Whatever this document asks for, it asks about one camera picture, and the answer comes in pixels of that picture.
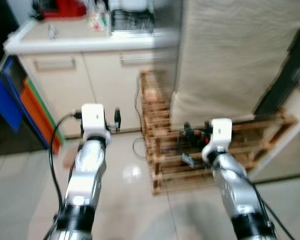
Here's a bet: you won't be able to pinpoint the orange board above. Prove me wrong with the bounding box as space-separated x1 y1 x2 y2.
19 77 61 151

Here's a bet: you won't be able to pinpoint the beige cloth cover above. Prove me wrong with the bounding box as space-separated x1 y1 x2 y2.
169 0 300 132

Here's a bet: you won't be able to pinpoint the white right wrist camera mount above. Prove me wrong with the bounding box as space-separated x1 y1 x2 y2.
201 118 234 164

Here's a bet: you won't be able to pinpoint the blue board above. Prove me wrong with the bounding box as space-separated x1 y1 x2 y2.
0 54 26 133

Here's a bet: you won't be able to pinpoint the metal dish rack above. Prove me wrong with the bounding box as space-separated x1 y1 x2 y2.
109 7 157 40

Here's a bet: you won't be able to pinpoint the white floor cable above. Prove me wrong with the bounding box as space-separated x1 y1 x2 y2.
132 136 150 161

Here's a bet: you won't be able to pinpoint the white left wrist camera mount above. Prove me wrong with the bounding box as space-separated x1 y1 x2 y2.
81 103 113 144

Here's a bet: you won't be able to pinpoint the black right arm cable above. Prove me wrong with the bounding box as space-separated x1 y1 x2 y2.
177 129 296 240

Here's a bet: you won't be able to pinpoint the red kitchen appliance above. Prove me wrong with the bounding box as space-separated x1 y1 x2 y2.
32 0 87 20

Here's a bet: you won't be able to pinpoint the colourful packets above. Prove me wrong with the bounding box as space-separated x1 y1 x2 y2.
87 0 111 32

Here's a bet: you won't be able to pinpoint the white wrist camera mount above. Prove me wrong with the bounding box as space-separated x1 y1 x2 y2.
81 103 113 144
201 118 234 164

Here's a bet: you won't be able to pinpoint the white pot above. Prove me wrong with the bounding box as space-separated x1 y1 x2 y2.
110 0 151 12

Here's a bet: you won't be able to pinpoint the green board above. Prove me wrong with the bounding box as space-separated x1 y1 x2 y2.
24 75 66 146

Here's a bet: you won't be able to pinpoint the wooden slatted rack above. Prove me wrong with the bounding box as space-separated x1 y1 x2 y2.
139 70 299 196

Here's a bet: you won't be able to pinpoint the small metal tap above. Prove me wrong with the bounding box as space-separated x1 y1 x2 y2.
46 24 59 40

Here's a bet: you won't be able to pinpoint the metal cabinet handle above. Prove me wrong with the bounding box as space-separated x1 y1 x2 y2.
33 56 77 72
120 49 167 66

